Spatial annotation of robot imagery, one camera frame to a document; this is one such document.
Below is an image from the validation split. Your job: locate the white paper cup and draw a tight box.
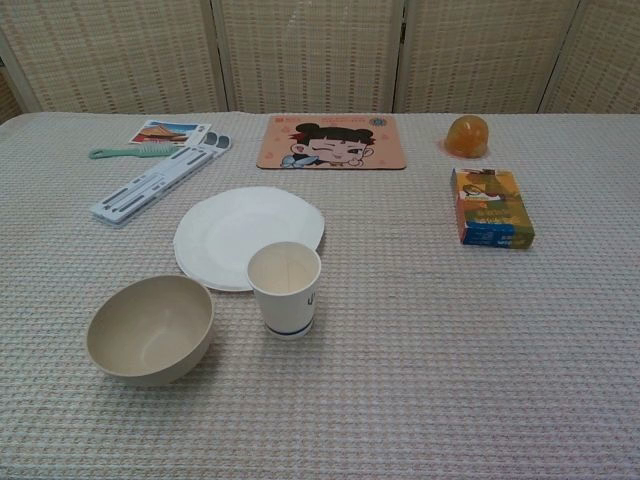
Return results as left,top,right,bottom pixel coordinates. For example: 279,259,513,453
246,241,322,342

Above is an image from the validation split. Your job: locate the beige bowl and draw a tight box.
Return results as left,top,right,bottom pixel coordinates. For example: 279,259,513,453
86,274,216,387

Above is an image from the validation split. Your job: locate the white paper plate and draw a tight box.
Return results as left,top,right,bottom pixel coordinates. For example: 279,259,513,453
173,185,327,293

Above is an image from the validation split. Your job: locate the cartoon girl mouse pad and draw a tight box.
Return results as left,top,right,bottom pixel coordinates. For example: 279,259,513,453
256,114,408,172

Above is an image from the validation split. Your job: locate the white woven tablecloth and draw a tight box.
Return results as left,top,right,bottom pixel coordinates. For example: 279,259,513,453
0,110,640,480

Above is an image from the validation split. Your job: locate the colourful printed carton box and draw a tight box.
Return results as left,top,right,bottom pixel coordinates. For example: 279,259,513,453
450,167,536,249

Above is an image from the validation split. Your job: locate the orange fruit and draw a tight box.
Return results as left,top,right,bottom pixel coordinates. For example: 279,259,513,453
439,114,492,160

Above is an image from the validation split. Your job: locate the beige woven folding screen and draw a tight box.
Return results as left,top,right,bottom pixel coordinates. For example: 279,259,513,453
0,0,640,121

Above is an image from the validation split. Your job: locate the palace photo postcard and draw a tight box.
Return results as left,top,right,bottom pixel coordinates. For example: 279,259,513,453
126,119,214,149

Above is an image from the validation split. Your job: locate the pale blue folding stand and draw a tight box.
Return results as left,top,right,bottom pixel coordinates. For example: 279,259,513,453
89,130,234,231

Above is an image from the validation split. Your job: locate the green plastic comb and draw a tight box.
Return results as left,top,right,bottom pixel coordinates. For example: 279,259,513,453
88,142,187,161

